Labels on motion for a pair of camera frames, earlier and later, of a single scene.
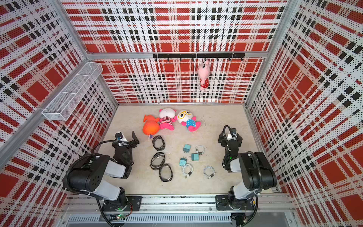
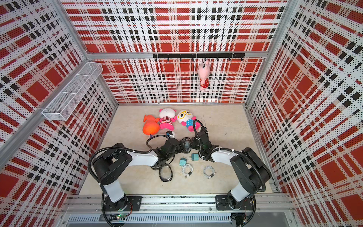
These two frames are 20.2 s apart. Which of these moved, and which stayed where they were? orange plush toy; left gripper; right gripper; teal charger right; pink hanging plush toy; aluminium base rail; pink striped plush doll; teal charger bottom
Moved: left gripper; right gripper
Stayed: pink hanging plush toy; orange plush toy; pink striped plush doll; aluminium base rail; teal charger bottom; teal charger right
